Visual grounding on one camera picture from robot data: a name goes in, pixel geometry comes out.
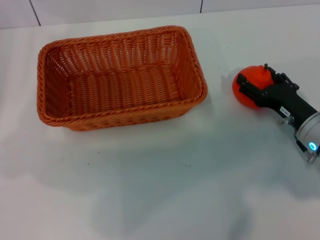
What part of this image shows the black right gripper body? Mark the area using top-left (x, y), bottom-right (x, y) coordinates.
top-left (258, 84), bottom-right (319, 125)

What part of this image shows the orange woven plastic basket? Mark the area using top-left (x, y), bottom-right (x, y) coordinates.
top-left (36, 24), bottom-right (209, 133)

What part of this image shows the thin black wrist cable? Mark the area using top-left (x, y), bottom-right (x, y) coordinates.
top-left (295, 139), bottom-right (308, 153)

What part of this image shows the orange toy fruit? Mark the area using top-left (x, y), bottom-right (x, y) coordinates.
top-left (231, 64), bottom-right (275, 110)

